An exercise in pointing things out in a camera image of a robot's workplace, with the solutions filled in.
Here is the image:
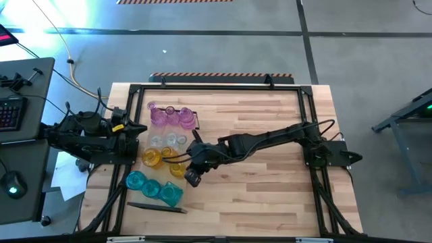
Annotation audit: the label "teal faceted shouldered vase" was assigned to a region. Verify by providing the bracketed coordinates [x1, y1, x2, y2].
[141, 179, 162, 199]

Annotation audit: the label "black keyboard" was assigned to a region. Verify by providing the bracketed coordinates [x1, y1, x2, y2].
[0, 97, 29, 132]

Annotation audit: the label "pink ribbed bottle vase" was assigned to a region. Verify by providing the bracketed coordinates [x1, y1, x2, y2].
[179, 107, 197, 131]

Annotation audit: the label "tall teal diamond-pattern vase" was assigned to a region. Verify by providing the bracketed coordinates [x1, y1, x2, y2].
[158, 181, 184, 207]

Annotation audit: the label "white paper sheets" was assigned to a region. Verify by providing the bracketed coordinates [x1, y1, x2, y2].
[50, 152, 89, 203]

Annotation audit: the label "clear ribbed square bottle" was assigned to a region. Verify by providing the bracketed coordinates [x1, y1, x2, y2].
[165, 132, 179, 149]

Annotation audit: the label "pink ribbed flared-neck vase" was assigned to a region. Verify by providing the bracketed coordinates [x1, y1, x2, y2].
[146, 101, 168, 128]

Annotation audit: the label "device with red screen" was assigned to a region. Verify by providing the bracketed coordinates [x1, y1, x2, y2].
[0, 23, 20, 47]

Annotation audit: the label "black mat with hazard stripe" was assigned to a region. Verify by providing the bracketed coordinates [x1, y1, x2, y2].
[149, 72, 295, 85]

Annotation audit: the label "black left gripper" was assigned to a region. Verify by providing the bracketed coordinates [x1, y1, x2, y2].
[107, 116, 149, 144]

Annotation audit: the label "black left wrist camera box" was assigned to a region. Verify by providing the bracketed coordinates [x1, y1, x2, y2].
[111, 106, 128, 122]

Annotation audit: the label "pink wavy-ribbed bulb vase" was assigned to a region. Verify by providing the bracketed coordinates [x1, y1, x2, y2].
[165, 105, 181, 126]

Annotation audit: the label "small yellow ribbed vase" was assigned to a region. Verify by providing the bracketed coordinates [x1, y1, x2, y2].
[168, 162, 188, 179]

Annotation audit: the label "teal embossed medallion vase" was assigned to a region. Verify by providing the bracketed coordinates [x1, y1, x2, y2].
[125, 171, 148, 191]

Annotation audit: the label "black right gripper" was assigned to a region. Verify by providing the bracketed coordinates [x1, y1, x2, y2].
[187, 130, 222, 173]

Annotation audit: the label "grey side desk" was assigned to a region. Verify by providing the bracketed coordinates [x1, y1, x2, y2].
[0, 57, 56, 226]

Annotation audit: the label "neighbouring dark table frame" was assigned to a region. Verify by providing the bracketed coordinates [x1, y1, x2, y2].
[371, 87, 432, 198]

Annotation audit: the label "light wooden board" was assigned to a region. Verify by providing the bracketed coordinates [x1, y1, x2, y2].
[127, 107, 200, 214]

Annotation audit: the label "large yellow ribbed vase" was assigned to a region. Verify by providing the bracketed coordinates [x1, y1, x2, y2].
[161, 146, 177, 163]

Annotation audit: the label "black desk clamp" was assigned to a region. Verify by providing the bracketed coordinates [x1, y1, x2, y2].
[0, 66, 44, 92]

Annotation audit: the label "small clear square vase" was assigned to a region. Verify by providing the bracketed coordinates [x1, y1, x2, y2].
[149, 134, 163, 149]

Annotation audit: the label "yellow hobnail vase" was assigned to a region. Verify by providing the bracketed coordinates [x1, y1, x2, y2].
[141, 147, 163, 169]

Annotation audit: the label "tan floor cable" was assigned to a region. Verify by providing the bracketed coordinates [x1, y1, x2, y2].
[32, 0, 109, 101]

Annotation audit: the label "black computer mouse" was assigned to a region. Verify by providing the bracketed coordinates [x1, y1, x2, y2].
[1, 170, 28, 200]

